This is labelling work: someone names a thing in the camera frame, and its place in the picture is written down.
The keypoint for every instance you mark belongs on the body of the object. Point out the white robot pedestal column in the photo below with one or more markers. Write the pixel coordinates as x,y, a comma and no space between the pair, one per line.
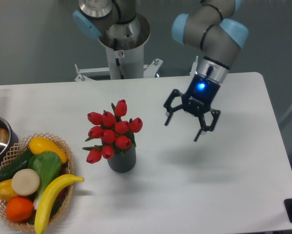
124,45

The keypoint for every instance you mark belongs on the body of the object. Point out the dark green cucumber toy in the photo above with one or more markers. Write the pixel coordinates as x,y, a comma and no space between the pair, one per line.
16,165

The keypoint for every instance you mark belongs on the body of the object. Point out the dark grey ribbed vase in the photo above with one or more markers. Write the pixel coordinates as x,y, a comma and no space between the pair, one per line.
123,161

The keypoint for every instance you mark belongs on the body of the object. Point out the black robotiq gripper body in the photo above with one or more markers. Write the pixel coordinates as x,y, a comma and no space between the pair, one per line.
199,95

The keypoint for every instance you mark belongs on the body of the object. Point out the red tulip bouquet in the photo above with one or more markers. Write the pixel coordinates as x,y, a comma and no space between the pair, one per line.
116,135

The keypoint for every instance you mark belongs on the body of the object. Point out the yellow bell pepper toy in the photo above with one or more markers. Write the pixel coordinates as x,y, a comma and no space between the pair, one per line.
6,191

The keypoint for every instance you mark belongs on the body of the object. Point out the yellow plastic banana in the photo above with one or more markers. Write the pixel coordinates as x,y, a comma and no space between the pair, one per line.
48,198

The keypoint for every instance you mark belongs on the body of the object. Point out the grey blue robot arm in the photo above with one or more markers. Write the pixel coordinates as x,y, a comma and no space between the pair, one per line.
210,30

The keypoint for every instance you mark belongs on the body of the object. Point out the yellow squash toy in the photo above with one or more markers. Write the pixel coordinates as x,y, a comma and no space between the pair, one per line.
40,145

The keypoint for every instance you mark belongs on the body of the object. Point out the green leafy vegetable toy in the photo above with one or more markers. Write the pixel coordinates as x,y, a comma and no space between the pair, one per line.
48,166

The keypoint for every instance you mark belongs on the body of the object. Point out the white metal base frame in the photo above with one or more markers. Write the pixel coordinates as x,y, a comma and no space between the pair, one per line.
154,70

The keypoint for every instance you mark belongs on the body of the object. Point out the orange plastic orange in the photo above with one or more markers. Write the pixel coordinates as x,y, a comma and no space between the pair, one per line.
19,209

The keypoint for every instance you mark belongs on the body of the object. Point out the beige round disc toy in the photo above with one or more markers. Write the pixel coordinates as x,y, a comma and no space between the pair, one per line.
25,182

